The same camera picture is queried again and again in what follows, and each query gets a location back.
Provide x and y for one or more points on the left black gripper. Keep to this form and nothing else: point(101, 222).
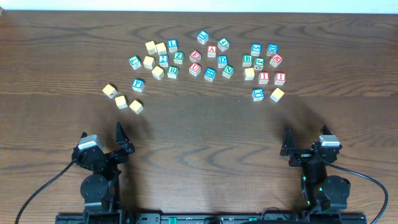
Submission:
point(124, 145)

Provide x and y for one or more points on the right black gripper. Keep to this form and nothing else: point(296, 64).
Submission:
point(289, 149)

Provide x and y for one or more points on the red i block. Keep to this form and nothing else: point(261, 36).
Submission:
point(280, 78)
point(263, 78)

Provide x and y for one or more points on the blue 2 block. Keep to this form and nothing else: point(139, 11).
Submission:
point(163, 60)

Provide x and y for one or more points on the red A block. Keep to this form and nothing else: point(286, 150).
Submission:
point(211, 51)

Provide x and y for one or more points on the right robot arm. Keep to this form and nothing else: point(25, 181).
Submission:
point(328, 193)

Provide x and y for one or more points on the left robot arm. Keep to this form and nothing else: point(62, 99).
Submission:
point(100, 190)

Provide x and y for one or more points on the yellow block bottom middle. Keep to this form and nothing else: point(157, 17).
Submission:
point(121, 102)

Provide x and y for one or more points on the yellow block bottom right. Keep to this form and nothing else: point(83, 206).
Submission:
point(136, 106)

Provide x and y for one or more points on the yellow block far left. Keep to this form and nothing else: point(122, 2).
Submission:
point(110, 91)

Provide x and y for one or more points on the yellow block far right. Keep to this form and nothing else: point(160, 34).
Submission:
point(277, 94)

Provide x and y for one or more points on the blue P block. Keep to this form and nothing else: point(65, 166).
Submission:
point(138, 85)

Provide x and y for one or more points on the blue T block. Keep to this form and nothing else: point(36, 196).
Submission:
point(257, 94)

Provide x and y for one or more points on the green L block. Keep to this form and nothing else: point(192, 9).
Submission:
point(135, 62)

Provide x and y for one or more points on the red M block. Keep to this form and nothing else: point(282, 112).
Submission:
point(276, 60)

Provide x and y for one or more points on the yellow block lower middle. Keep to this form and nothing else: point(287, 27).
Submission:
point(158, 72)

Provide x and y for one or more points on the yellow block right cluster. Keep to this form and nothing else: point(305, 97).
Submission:
point(249, 74)

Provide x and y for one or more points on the yellow block middle left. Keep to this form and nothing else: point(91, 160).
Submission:
point(149, 62)

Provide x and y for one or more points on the blue D block right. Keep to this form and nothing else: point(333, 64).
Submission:
point(272, 50)

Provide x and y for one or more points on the blue d block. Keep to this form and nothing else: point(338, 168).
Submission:
point(272, 50)
point(222, 61)

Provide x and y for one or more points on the green R block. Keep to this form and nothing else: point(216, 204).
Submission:
point(172, 72)

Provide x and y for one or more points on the green B block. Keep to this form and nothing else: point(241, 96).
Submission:
point(247, 60)

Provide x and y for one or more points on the blue S block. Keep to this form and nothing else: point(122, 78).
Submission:
point(256, 50)

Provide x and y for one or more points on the green N block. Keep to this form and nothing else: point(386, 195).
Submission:
point(228, 71)

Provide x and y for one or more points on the yellow block top left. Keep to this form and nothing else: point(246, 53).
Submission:
point(151, 47)

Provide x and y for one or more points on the green Z block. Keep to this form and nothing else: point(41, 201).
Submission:
point(178, 57)

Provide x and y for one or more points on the red U block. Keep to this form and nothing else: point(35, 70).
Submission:
point(194, 69)

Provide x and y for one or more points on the blue H block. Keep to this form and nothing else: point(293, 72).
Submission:
point(209, 74)

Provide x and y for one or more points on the blue L block left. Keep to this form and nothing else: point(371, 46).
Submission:
point(172, 45)

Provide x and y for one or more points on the red E block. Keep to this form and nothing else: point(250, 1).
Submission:
point(195, 56)

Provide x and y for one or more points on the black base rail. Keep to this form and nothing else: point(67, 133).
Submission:
point(155, 218)

